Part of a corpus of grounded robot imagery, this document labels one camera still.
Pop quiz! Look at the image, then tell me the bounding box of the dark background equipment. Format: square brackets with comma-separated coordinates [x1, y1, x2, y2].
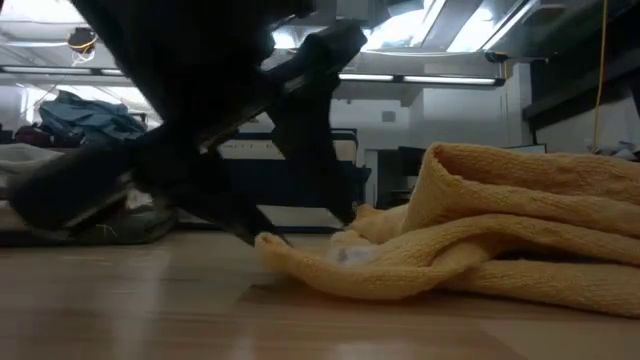
[374, 145, 429, 210]

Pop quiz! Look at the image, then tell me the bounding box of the black ceiling cord reel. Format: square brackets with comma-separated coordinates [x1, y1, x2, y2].
[67, 27, 100, 66]

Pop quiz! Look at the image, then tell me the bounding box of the grey checked towel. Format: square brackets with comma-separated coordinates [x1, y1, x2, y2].
[0, 197, 180, 247]

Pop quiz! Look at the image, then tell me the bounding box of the LED light bar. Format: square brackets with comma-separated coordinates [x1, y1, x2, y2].
[0, 64, 506, 87]

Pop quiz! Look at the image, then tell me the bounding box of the navy fabric basket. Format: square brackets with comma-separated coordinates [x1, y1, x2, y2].
[177, 128, 373, 232]

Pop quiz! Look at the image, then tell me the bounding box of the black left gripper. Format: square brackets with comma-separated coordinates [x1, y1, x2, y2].
[8, 0, 370, 247]

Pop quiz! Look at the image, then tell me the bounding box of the white towel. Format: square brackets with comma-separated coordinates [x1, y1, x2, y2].
[0, 142, 154, 212]

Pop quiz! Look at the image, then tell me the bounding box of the orange towel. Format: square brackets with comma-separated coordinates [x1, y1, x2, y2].
[253, 141, 640, 320]

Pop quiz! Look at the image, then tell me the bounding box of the pale cloth heap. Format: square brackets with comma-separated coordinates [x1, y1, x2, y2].
[591, 141, 640, 162]

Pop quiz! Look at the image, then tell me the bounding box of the purple cloth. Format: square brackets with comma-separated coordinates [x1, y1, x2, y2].
[13, 124, 54, 149]

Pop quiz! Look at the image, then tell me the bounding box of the blue cloth pile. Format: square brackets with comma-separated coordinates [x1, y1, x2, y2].
[38, 91, 150, 147]

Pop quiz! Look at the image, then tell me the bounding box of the white board panel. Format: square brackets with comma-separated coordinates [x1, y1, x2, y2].
[503, 143, 548, 154]

